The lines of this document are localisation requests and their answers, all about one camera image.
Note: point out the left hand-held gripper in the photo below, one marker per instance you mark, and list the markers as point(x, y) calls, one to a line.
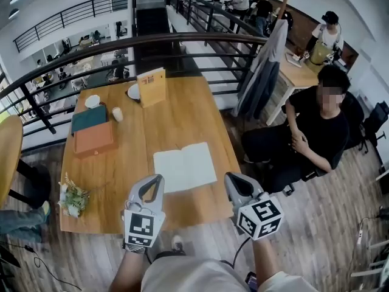
point(139, 225)

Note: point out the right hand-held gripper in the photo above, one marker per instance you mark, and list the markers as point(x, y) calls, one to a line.
point(261, 216)

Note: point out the white notebook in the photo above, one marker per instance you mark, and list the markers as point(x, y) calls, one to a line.
point(185, 166)

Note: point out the person's right forearm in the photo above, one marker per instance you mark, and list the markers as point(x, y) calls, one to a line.
point(266, 257)

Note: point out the person's left forearm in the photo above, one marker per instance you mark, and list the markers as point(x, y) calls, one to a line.
point(126, 272)

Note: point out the patterned wristband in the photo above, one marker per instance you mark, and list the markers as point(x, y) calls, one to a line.
point(133, 248)

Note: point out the person's white shoe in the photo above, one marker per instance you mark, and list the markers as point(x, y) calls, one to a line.
point(177, 243)

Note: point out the white flower bouquet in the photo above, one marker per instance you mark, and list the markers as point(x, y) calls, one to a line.
point(74, 198)

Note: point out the orange leather box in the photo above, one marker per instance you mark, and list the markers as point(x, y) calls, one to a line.
point(94, 140)

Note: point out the white ceramic cup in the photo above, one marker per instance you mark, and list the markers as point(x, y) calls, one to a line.
point(117, 114)

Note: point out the dark phone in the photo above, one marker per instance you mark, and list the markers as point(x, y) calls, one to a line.
point(251, 281)

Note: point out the person's beige shirt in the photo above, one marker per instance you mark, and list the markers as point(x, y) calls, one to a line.
point(194, 277)

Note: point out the teal book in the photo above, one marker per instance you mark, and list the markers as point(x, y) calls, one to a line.
point(88, 119)

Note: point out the white plate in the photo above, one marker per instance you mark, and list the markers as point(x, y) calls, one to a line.
point(133, 92)

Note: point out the white bowl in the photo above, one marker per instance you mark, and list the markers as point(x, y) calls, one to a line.
point(92, 100)

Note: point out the grey hanging coat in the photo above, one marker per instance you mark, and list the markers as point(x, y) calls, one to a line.
point(264, 71)

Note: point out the white power strip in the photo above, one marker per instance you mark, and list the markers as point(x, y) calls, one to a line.
point(360, 236)

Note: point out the small wooden side desk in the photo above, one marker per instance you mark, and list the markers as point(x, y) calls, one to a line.
point(301, 75)

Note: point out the white book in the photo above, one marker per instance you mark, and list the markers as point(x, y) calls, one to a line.
point(293, 60)

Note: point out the round wooden table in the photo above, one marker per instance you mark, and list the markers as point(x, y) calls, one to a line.
point(9, 151)

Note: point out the black curved metal railing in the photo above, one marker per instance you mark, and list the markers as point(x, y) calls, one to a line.
point(121, 43)

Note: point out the dark staircase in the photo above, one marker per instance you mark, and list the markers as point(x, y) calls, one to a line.
point(152, 26)

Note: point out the black straight balcony railing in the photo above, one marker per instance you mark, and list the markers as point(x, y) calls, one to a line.
point(67, 14)

